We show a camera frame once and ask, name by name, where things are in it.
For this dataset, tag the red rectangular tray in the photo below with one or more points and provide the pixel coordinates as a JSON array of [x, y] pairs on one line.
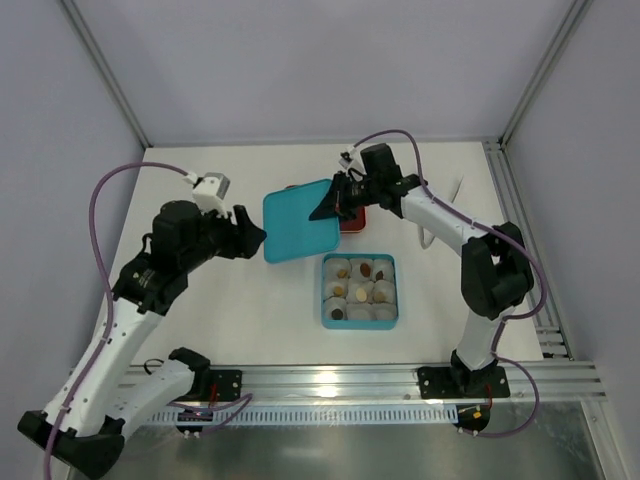
[[354, 222]]

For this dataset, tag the aluminium frame post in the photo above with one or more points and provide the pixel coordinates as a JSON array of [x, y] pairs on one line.
[[552, 55], [84, 34]]

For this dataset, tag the white oval chocolate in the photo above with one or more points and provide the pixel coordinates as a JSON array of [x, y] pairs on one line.
[[361, 295]]

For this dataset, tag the brown edged paper liner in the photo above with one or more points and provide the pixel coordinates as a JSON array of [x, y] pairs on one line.
[[387, 287]]

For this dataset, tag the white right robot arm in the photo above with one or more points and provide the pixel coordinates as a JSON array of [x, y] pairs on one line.
[[495, 272]]

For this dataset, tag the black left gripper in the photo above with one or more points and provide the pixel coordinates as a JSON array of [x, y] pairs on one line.
[[236, 232]]

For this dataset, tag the white paper cup liner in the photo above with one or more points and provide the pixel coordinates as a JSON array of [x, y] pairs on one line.
[[334, 264]]

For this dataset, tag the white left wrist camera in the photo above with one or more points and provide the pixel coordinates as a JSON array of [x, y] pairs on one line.
[[209, 191]]

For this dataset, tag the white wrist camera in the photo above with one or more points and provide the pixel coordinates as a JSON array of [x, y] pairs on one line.
[[209, 191], [349, 161]]

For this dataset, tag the brown almond chocolate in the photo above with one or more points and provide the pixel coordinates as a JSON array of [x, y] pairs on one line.
[[365, 270]]

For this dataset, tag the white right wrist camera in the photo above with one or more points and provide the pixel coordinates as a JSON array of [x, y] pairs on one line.
[[349, 161]]

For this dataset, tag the aluminium frame post left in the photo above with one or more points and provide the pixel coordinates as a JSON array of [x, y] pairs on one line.
[[84, 34]]

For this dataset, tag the teal box lid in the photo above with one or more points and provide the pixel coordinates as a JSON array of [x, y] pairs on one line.
[[290, 233]]

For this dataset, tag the aluminium mounting rail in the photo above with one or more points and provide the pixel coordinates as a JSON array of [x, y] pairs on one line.
[[556, 380]]

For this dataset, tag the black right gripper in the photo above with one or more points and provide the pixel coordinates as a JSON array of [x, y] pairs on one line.
[[342, 195]]

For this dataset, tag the aluminium frame post right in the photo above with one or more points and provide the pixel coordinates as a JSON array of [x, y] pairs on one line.
[[552, 55]]

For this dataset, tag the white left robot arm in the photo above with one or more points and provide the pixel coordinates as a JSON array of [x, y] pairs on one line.
[[86, 426]]

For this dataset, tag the teal square box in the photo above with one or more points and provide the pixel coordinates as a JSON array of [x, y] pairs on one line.
[[359, 316]]

